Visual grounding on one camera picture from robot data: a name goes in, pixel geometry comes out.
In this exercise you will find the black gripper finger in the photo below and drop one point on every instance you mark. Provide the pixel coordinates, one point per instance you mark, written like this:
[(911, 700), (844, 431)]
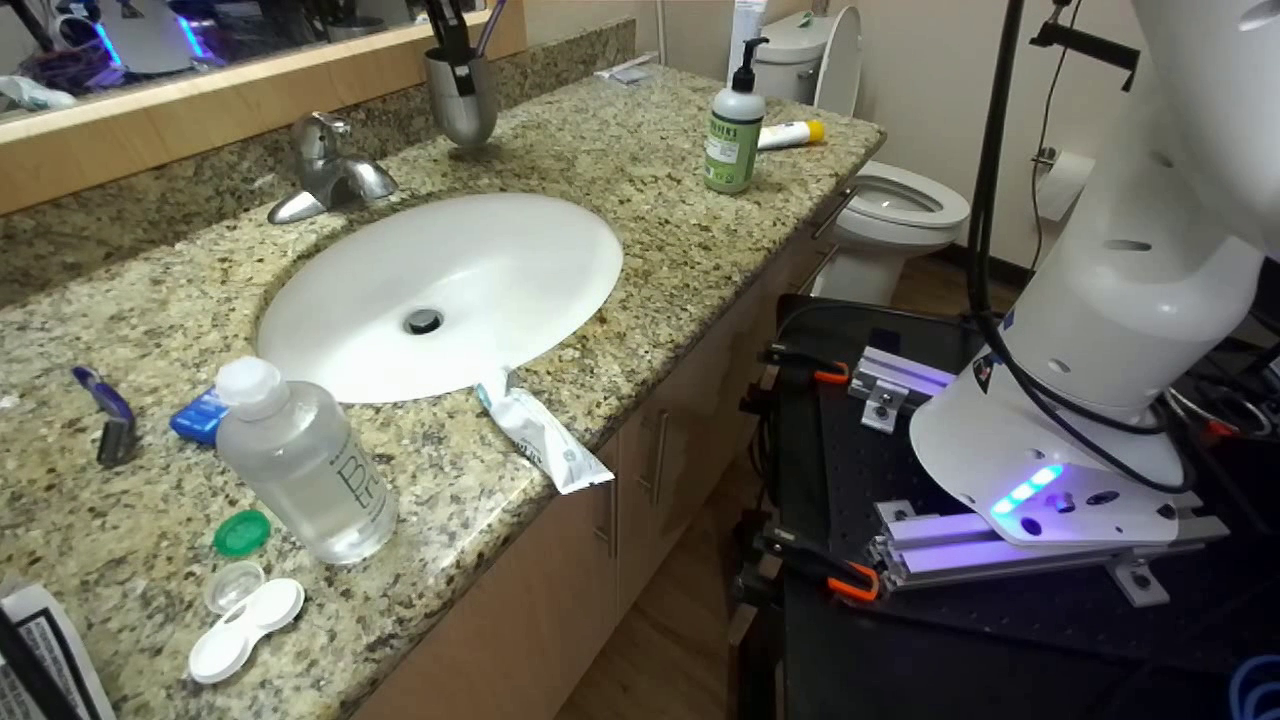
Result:
[(455, 40)]

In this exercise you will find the black robot mounting cart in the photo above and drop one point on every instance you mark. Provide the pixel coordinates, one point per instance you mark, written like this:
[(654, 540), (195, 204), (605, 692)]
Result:
[(1057, 644)]

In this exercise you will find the white toilet paper roll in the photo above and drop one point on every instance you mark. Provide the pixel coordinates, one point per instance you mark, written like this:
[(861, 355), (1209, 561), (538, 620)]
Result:
[(1057, 181)]

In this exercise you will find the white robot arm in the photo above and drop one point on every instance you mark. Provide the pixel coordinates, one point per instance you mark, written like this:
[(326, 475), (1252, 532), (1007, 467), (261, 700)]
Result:
[(1051, 431)]

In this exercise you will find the white contact lens case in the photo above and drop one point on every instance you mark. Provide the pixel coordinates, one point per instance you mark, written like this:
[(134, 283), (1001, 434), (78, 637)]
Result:
[(235, 637)]

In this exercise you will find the tall white tube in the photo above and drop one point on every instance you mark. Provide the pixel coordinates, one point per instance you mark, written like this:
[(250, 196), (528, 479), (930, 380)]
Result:
[(743, 30)]

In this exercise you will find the clear contact lens cap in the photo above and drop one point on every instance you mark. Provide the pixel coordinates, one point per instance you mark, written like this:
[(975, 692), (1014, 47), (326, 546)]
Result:
[(235, 580)]

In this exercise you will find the clear plastic solution bottle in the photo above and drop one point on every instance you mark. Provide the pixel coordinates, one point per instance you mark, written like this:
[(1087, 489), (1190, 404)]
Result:
[(302, 459)]

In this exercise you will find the chrome sink faucet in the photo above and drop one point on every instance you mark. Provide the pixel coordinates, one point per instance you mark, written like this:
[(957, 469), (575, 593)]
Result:
[(328, 173)]

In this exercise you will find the blue and white toothbrush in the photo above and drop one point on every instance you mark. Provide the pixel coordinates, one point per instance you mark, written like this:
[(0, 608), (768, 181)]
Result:
[(491, 30)]

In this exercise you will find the purple razor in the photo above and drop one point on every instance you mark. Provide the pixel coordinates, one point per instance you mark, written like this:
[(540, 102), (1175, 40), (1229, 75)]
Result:
[(119, 436)]

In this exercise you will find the wood framed mirror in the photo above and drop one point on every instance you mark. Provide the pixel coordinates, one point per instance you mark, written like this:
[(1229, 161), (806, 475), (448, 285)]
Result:
[(120, 134)]

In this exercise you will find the white oval sink basin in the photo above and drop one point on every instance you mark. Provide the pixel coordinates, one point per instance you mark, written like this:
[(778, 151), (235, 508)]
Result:
[(442, 296)]

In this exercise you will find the green contact lens cap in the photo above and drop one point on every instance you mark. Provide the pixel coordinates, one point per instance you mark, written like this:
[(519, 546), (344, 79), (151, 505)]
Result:
[(242, 532)]

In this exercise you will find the grey metal toothbrush cup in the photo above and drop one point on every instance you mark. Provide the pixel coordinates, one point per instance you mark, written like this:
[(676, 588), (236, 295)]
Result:
[(463, 97)]

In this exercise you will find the green soap pump bottle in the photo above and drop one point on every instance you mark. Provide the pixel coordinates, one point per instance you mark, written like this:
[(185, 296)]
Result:
[(734, 129)]

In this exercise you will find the white toothpaste tube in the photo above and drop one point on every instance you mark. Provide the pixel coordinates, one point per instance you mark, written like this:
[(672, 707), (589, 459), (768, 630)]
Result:
[(540, 436)]

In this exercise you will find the small blue box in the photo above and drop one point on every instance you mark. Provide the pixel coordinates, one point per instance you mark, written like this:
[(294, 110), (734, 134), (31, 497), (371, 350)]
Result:
[(196, 416)]

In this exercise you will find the white yellow-capped cream tube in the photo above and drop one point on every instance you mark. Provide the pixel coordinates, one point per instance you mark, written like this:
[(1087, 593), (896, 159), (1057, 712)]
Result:
[(794, 134)]

